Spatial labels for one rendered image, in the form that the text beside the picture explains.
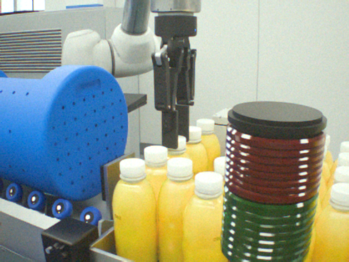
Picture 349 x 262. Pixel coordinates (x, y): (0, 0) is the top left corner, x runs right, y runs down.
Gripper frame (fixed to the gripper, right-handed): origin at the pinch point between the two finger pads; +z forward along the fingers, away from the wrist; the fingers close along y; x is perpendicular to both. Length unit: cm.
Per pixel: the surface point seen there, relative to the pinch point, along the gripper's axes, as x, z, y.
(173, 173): 6.1, 3.4, 12.8
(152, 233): 3.4, 13.7, 14.8
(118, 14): -121, -27, -153
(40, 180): -21.7, 9.8, 14.6
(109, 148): -18.4, 8.2, -4.1
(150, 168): -0.2, 5.0, 9.0
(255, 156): 25.7, -11.1, 40.8
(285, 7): -32, -38, -275
